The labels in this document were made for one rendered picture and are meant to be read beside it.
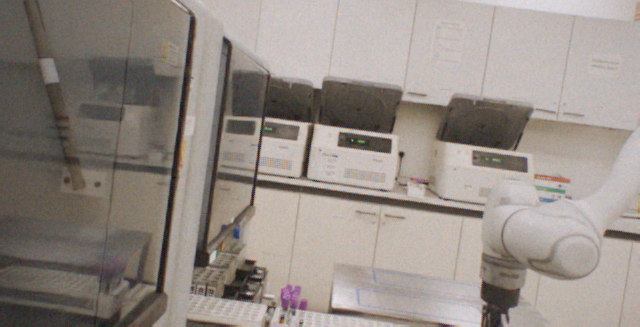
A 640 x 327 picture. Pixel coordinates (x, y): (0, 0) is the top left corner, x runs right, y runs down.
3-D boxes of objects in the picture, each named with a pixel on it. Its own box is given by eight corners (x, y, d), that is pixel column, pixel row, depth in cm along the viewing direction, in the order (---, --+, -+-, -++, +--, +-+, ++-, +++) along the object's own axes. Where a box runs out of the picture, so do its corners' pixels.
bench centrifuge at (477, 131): (440, 200, 341) (457, 89, 338) (424, 188, 403) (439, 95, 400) (531, 213, 340) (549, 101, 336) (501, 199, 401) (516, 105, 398)
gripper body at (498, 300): (477, 275, 117) (471, 318, 117) (488, 287, 108) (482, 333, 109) (512, 280, 117) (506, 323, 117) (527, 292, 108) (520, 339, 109)
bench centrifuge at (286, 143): (212, 167, 345) (225, 66, 342) (234, 161, 407) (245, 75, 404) (299, 180, 342) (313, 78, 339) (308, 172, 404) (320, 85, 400)
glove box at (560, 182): (533, 185, 379) (536, 170, 378) (527, 183, 391) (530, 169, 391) (570, 190, 378) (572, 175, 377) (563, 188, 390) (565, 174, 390)
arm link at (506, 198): (469, 246, 117) (496, 263, 104) (479, 174, 116) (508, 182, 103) (518, 251, 118) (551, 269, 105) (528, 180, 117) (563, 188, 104)
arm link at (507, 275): (488, 258, 108) (484, 288, 108) (535, 265, 108) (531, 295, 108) (476, 248, 117) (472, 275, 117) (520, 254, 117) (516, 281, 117)
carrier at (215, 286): (215, 293, 136) (218, 269, 135) (223, 294, 136) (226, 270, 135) (204, 309, 124) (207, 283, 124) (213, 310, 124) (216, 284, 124)
